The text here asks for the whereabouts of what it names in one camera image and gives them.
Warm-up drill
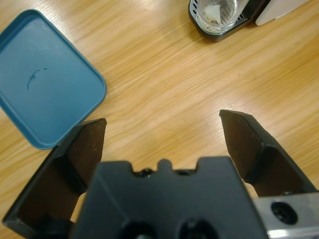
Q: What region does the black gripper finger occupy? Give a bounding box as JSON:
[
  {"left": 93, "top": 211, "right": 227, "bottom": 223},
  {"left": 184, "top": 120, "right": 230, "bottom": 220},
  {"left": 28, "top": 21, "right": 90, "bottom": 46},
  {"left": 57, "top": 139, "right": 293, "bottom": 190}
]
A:
[
  {"left": 1, "top": 118, "right": 108, "bottom": 235},
  {"left": 219, "top": 109, "right": 319, "bottom": 199}
]

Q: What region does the clear drinking glass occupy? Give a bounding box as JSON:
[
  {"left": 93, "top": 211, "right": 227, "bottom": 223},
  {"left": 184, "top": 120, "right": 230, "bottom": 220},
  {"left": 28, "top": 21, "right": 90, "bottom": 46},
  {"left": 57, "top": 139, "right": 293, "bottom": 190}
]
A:
[{"left": 193, "top": 0, "right": 244, "bottom": 32}]

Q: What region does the white capsule coffee machine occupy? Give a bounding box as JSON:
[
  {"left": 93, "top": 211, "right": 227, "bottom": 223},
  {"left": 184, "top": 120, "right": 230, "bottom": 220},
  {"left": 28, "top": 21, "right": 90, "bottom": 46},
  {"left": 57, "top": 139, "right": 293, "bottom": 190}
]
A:
[{"left": 254, "top": 0, "right": 312, "bottom": 27}]

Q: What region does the teal plastic tray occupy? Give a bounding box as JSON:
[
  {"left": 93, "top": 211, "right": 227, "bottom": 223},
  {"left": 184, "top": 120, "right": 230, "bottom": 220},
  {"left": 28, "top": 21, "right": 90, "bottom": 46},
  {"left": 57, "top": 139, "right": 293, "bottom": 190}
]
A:
[{"left": 0, "top": 9, "right": 108, "bottom": 151}]

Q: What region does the silver drip tray grate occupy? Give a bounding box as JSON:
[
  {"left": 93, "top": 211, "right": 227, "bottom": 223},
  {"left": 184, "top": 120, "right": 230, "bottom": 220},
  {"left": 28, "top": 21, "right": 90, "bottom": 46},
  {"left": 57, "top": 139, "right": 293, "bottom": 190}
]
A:
[{"left": 187, "top": 0, "right": 272, "bottom": 42}]

